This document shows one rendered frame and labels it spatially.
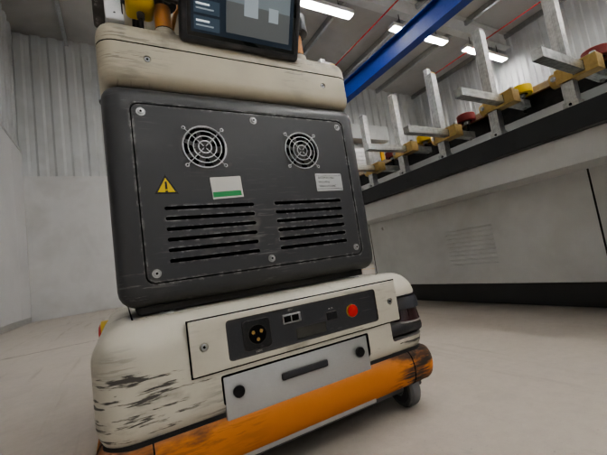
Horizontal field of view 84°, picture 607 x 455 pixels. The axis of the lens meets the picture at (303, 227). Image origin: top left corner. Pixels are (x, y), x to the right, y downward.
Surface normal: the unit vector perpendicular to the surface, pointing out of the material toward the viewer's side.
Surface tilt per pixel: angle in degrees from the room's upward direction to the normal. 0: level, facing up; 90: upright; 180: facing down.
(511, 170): 90
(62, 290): 90
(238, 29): 115
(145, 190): 90
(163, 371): 90
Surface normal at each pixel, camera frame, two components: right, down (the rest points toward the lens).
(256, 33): 0.49, 0.27
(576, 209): -0.87, 0.07
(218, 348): 0.47, -0.16
